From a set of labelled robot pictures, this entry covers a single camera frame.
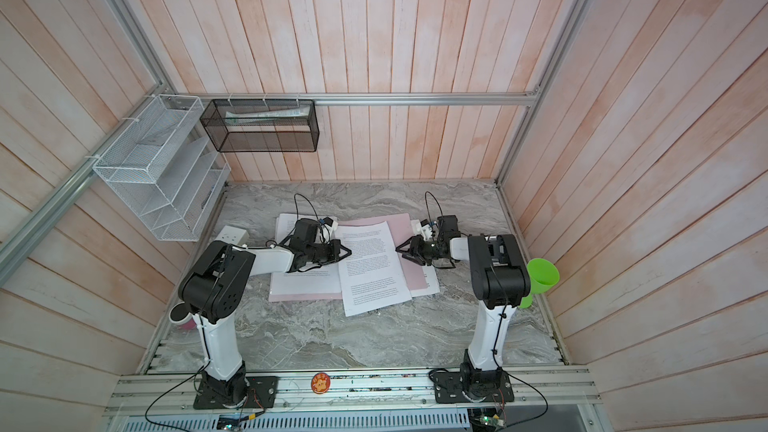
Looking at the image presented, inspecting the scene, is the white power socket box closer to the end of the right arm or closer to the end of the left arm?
the end of the left arm

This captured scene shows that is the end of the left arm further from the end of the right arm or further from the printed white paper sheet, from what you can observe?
the end of the right arm

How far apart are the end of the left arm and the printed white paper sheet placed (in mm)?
51

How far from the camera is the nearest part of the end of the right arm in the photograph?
2.80ft

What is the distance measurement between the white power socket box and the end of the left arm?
0.30 metres

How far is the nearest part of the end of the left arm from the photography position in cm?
78

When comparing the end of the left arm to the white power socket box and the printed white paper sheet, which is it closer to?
the printed white paper sheet

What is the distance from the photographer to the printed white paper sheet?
0.91 m

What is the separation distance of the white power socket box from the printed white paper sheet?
343 mm

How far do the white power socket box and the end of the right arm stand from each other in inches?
21.6

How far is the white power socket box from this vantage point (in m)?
1.01

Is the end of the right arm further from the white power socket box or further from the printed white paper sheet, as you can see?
the white power socket box

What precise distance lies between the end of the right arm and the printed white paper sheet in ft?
0.21
